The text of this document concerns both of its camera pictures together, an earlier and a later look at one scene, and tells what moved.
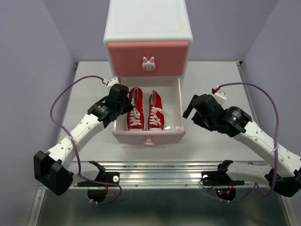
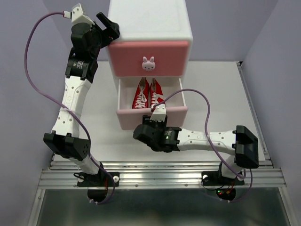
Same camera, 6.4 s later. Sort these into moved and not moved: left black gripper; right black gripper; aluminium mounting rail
Moved: left black gripper; right black gripper
Not moved: aluminium mounting rail
